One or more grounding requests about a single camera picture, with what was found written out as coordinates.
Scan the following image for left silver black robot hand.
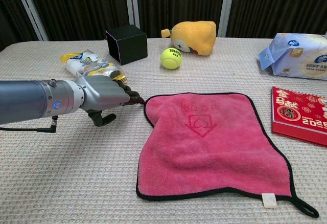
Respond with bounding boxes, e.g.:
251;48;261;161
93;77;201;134
74;75;146;127

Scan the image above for pink towel with black trim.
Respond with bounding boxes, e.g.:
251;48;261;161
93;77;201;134
136;92;320;219

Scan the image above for beige woven tablecloth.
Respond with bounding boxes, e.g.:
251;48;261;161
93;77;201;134
0;37;327;224

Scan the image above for white rolls pack yellow ends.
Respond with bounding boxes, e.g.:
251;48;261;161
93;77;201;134
60;49;128;84

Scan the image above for black cube box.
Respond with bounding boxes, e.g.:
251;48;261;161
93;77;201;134
105;25;149;65

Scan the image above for yellow tennis ball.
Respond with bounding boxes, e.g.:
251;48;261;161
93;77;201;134
160;47;183;70

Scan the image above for yellow plush toy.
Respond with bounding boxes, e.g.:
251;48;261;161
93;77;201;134
160;20;217;56

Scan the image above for red 2026 desk calendar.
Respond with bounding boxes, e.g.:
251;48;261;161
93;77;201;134
271;86;327;147

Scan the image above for light blue tissue pack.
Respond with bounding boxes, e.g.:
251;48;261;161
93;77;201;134
257;32;327;81

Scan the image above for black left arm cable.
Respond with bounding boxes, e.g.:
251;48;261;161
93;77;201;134
0;115;58;133

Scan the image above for silver screen frame post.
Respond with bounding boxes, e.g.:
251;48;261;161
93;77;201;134
11;0;49;41
124;0;141;29
217;0;237;37

